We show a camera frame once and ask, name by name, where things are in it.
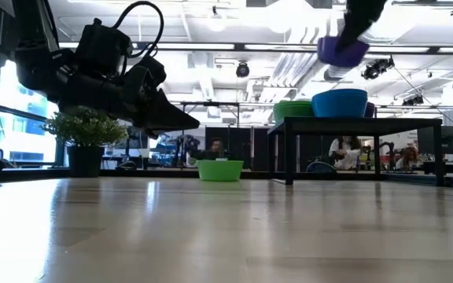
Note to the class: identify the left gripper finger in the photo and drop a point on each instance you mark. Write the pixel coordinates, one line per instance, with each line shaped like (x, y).
(167, 112)
(163, 129)

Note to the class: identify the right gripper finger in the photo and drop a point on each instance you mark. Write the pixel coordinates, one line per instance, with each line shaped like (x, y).
(358, 27)

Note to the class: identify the black background robot arm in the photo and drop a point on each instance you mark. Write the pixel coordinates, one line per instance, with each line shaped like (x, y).
(185, 151)

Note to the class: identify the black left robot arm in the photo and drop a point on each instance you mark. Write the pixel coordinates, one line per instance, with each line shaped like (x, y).
(37, 59)

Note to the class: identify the green plant in black pot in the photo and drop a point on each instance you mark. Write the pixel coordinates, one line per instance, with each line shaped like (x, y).
(85, 131)

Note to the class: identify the black ceiling-mounted device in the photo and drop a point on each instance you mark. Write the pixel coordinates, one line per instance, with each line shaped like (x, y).
(413, 101)
(376, 70)

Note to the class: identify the person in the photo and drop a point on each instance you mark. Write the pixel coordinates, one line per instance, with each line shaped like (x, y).
(215, 147)
(346, 155)
(408, 157)

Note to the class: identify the long ceiling light strip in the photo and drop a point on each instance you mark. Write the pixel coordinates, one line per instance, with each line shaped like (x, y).
(195, 46)
(407, 107)

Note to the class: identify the black partition panel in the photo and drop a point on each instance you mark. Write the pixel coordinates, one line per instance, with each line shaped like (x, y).
(236, 137)

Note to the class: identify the black ceiling dome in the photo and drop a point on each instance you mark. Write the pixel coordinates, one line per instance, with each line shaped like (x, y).
(242, 70)

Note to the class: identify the black metal riser shelf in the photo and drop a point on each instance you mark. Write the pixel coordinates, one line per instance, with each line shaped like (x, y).
(352, 126)

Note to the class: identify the black computer monitor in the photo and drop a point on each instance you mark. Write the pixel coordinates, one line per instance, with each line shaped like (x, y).
(443, 139)

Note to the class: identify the black rounded chair back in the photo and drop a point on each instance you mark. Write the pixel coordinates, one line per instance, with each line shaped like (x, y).
(321, 168)

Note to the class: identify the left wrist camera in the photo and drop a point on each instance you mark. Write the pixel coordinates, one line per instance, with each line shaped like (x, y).
(148, 72)

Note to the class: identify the silver ventilation duct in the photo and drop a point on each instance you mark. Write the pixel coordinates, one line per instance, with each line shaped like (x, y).
(336, 74)

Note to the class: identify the black aluminium table frame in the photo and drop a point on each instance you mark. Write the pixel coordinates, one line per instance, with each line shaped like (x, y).
(34, 173)

